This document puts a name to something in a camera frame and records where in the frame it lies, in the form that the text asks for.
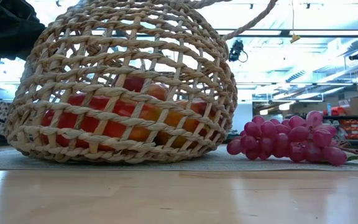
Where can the red orange peach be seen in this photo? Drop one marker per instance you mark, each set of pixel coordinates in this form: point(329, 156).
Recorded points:
point(132, 84)

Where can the red yellow mango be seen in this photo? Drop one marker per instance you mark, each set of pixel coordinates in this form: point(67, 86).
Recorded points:
point(117, 129)

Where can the woven straw basket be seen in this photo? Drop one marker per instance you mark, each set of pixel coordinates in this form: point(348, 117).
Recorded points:
point(110, 154)

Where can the orange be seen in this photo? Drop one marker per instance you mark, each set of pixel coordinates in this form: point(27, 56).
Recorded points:
point(179, 123)

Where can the purple grape bunch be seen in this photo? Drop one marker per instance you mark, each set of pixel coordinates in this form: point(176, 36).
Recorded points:
point(291, 140)

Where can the black hanging device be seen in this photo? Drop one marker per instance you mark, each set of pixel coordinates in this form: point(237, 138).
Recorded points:
point(236, 51)

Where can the grey woven placemat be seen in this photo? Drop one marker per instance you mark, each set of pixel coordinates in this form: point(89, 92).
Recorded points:
point(197, 165)

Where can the white pillar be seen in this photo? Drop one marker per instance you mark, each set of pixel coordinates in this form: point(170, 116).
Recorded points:
point(242, 118)

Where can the yellow hanging tag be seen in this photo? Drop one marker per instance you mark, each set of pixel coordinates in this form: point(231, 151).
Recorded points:
point(294, 38)

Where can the black ceiling speaker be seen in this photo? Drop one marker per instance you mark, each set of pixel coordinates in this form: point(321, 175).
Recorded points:
point(356, 56)

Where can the red storage shelves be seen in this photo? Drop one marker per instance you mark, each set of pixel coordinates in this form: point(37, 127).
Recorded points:
point(356, 127)

